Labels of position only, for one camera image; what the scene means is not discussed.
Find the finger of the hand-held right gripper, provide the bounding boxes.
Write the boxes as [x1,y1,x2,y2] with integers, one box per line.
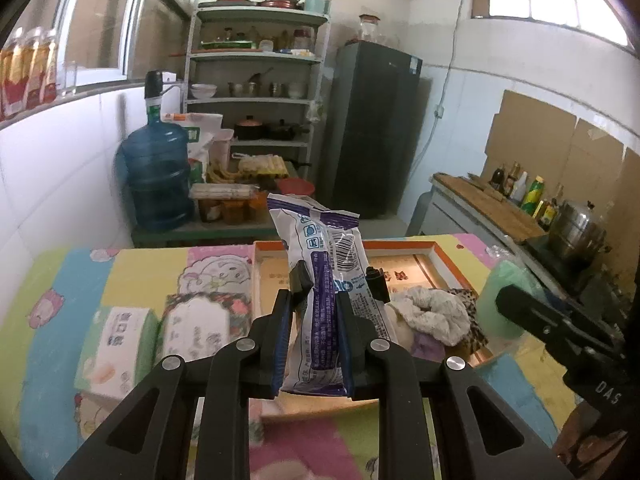
[495,284,627,372]

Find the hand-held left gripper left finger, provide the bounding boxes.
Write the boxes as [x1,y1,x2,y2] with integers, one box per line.
[55,260,314,480]

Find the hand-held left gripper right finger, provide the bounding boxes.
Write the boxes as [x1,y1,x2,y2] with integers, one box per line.
[335,267,576,480]

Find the green sponge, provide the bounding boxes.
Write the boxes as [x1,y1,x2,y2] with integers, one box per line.
[474,257,544,342]

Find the leopard print cloth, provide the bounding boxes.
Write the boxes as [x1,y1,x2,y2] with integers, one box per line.
[444,287,492,354]

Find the purple white plastic packet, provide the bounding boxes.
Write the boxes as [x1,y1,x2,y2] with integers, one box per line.
[266,192,392,397]

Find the white floral cloth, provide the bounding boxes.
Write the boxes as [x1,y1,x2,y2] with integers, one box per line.
[389,284,474,347]

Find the orange shallow cardboard box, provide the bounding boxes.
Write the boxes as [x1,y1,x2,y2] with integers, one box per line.
[252,239,495,367]

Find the floral soft tissue pack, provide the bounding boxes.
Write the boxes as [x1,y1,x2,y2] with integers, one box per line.
[157,292,252,362]

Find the steel cooking pot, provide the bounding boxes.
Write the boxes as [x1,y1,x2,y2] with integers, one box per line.
[547,199,612,269]

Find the green yellow bottle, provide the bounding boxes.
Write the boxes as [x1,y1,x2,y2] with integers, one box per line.
[520,175,546,216]

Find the wooden chopping board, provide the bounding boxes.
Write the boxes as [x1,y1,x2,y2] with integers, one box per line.
[432,172,547,244]

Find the red plastic basin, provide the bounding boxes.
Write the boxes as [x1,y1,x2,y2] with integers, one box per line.
[277,178,316,199]

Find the colourful cartoon bed sheet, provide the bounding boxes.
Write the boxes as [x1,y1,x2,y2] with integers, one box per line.
[0,232,577,480]

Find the green white tissue box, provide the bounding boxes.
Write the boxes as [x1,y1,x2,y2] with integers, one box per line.
[73,305,160,404]

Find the clear plastic noodle box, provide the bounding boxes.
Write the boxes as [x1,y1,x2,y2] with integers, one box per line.
[188,183,259,201]

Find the bunch of bananas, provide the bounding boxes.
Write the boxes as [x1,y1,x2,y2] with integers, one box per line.
[207,159,241,186]

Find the cardboard sheet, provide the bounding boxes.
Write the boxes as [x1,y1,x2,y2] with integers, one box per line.
[482,89,640,242]

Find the pink plastic container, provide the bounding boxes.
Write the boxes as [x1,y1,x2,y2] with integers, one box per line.
[209,128,235,171]

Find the black wok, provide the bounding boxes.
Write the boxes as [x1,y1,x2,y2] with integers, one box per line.
[264,119,311,141]

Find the blue water jug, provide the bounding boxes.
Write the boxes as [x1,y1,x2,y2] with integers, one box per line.
[117,104,196,232]

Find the clay pot with red lid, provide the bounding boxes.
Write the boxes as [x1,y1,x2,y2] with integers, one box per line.
[233,115,266,141]

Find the white printed sack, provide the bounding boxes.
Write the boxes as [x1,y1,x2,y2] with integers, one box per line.
[172,112,224,184]

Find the dark grey fridge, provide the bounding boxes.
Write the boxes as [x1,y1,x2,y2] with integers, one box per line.
[319,42,424,219]

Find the white metal shelf rack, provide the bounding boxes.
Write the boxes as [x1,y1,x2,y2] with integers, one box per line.
[184,2,332,182]

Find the black water pump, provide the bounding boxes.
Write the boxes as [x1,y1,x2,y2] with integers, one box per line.
[143,70,166,106]

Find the green tray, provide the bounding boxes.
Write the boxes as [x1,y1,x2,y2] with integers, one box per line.
[199,39,261,52]

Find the glass jar with brown lid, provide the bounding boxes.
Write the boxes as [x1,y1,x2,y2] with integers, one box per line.
[357,13,382,44]

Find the aluminium sliding window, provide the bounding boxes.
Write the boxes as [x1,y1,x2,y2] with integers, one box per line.
[54,0,192,87]

